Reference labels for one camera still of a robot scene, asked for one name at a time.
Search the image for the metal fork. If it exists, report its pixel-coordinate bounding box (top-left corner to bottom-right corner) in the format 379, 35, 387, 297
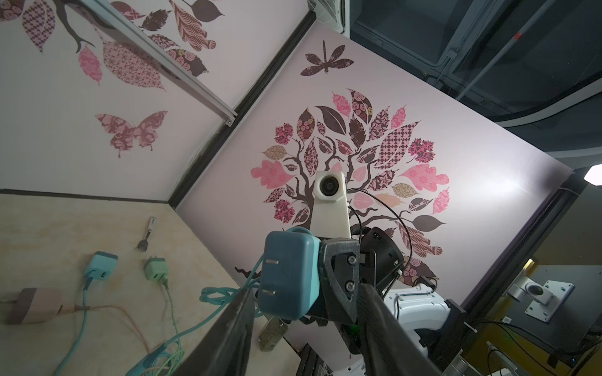
136, 216, 157, 252

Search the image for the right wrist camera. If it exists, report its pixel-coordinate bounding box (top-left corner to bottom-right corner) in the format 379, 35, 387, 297
310, 171, 351, 239

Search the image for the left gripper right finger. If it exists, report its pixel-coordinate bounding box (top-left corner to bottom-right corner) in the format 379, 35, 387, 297
357, 284, 441, 376

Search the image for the green charger plug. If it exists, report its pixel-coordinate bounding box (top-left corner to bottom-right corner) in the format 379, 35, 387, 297
144, 257, 169, 285

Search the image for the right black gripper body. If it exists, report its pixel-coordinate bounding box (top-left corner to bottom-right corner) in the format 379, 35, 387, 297
359, 227, 403, 296

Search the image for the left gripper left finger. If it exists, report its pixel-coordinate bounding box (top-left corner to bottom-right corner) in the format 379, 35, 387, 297
174, 288, 255, 376

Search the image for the tangled charging cables bundle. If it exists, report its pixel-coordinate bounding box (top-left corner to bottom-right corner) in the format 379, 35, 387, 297
51, 253, 264, 376

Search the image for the teal charger plug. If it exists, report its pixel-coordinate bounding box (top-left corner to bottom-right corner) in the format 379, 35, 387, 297
84, 252, 119, 281
259, 227, 321, 321

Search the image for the pink charger plug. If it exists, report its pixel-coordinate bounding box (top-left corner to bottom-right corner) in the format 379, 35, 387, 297
6, 288, 64, 325

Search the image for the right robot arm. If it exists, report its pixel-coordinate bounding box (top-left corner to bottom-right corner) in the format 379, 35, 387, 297
309, 226, 466, 374

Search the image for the back aluminium rail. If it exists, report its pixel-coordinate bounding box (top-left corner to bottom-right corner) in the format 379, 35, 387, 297
82, 0, 237, 126

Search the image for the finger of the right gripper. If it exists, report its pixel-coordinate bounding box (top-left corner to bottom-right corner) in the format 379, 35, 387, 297
318, 238, 360, 325

